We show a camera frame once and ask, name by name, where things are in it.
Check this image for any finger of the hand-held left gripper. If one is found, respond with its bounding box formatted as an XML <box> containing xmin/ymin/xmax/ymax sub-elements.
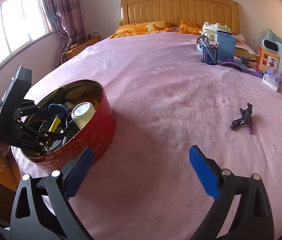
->
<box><xmin>16</xmin><ymin>121</ymin><xmax>66</xmax><ymax>154</ymax></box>
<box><xmin>17</xmin><ymin>99</ymin><xmax>61</xmax><ymax>120</ymax></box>

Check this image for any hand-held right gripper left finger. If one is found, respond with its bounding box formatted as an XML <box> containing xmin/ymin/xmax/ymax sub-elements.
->
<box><xmin>9</xmin><ymin>147</ymin><xmax>94</xmax><ymax>240</ymax></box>

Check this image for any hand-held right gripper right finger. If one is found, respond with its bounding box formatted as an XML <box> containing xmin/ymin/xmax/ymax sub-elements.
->
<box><xmin>188</xmin><ymin>145</ymin><xmax>275</xmax><ymax>240</ymax></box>

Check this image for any yellow tube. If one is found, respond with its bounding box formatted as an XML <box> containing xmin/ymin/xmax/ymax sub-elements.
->
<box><xmin>48</xmin><ymin>116</ymin><xmax>62</xmax><ymax>132</ymax></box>

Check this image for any blue plush doll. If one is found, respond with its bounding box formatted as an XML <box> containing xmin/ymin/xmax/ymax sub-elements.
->
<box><xmin>47</xmin><ymin>101</ymin><xmax>75</xmax><ymax>117</ymax></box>

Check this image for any green wrist watch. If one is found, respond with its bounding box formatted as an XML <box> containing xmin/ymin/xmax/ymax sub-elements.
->
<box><xmin>51</xmin><ymin>87</ymin><xmax>66</xmax><ymax>103</ymax></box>

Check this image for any red round tin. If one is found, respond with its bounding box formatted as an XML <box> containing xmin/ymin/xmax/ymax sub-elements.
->
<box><xmin>18</xmin><ymin>79</ymin><xmax>116</xmax><ymax>174</ymax></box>

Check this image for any white cup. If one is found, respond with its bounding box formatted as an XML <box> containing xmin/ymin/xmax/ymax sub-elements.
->
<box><xmin>71</xmin><ymin>102</ymin><xmax>96</xmax><ymax>130</ymax></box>

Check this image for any black hair claw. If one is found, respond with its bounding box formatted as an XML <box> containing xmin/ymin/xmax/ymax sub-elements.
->
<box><xmin>230</xmin><ymin>102</ymin><xmax>254</xmax><ymax>131</ymax></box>

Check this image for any wooden nightstand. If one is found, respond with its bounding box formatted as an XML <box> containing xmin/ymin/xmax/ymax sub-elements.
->
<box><xmin>63</xmin><ymin>31</ymin><xmax>101</xmax><ymax>62</ymax></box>

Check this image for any window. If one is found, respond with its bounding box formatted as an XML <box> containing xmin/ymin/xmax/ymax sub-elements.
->
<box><xmin>0</xmin><ymin>0</ymin><xmax>52</xmax><ymax>85</ymax></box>

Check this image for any purple curtain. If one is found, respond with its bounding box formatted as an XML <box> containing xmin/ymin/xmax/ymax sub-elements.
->
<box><xmin>38</xmin><ymin>0</ymin><xmax>85</xmax><ymax>65</ymax></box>

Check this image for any purple comb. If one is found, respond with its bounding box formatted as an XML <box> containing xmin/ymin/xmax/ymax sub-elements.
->
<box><xmin>222</xmin><ymin>59</ymin><xmax>263</xmax><ymax>78</ymax></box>

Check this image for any tissue pack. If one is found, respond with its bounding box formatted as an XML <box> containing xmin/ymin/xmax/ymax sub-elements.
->
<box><xmin>262</xmin><ymin>67</ymin><xmax>282</xmax><ymax>92</ymax></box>

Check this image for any blue mesh pen holder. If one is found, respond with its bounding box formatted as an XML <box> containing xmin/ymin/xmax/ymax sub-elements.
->
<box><xmin>202</xmin><ymin>45</ymin><xmax>219</xmax><ymax>66</ymax></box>

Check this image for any green hair clip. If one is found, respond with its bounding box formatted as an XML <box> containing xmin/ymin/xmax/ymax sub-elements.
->
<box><xmin>240</xmin><ymin>56</ymin><xmax>252</xmax><ymax>68</ymax></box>

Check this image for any gold round tin lid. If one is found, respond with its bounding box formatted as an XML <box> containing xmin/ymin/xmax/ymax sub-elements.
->
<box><xmin>234</xmin><ymin>47</ymin><xmax>258</xmax><ymax>62</ymax></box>

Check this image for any blue cardboard box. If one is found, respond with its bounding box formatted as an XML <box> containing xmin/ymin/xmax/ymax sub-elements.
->
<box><xmin>216</xmin><ymin>29</ymin><xmax>237</xmax><ymax>60</ymax></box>

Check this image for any orange printed box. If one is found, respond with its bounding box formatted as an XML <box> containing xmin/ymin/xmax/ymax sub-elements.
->
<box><xmin>257</xmin><ymin>44</ymin><xmax>281</xmax><ymax>73</ymax></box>

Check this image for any large orange floral pillow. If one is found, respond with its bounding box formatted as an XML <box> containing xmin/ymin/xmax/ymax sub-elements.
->
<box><xmin>109</xmin><ymin>21</ymin><xmax>173</xmax><ymax>39</ymax></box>

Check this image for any pale green frog plush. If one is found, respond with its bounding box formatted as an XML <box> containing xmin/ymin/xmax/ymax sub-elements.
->
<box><xmin>198</xmin><ymin>22</ymin><xmax>232</xmax><ymax>42</ymax></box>

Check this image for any blue and white appliance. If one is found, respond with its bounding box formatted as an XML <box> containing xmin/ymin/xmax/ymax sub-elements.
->
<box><xmin>261</xmin><ymin>29</ymin><xmax>282</xmax><ymax>54</ymax></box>

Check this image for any small orange floral pillow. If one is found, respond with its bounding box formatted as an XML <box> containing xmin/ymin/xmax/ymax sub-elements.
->
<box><xmin>178</xmin><ymin>19</ymin><xmax>204</xmax><ymax>35</ymax></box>

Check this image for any wooden bed headboard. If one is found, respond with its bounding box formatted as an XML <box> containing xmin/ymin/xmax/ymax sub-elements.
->
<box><xmin>120</xmin><ymin>0</ymin><xmax>240</xmax><ymax>34</ymax></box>

